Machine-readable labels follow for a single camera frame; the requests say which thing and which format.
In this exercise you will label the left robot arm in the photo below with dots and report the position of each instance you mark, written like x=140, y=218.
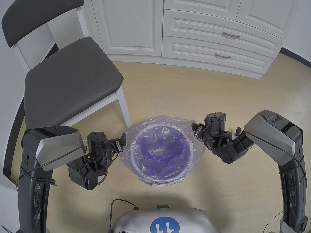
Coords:
x=58, y=147

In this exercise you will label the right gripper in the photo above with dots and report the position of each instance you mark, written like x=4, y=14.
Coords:
x=201, y=132

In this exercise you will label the white wardrobe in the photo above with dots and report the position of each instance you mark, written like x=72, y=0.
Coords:
x=136, y=16

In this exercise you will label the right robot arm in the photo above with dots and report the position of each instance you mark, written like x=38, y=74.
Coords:
x=272, y=135

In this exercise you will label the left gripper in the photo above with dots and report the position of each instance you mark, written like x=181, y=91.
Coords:
x=115, y=148

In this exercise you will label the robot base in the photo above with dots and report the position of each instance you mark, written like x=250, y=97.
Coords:
x=170, y=220

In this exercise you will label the black plastic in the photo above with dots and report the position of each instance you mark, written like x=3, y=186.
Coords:
x=238, y=130

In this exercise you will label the white trash bin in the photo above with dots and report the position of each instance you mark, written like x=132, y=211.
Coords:
x=139, y=167

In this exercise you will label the grey and white chair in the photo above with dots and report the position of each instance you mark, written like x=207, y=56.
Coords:
x=73, y=81

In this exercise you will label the purple plastic bag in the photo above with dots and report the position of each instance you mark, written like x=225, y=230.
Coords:
x=158, y=139

